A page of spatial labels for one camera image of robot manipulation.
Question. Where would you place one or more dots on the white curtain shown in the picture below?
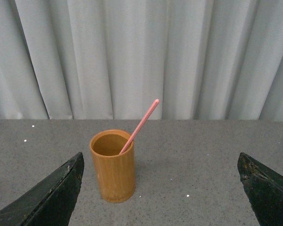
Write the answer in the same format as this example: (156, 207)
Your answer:
(109, 59)

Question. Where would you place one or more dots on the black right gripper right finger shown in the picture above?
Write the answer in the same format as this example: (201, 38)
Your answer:
(264, 189)

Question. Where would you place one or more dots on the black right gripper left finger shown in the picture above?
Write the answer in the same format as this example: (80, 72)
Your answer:
(51, 202)

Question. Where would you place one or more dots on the bamboo chopstick holder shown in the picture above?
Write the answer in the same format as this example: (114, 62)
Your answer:
(114, 171)

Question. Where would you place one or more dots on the pink chopstick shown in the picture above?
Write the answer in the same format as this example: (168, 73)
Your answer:
(140, 125)

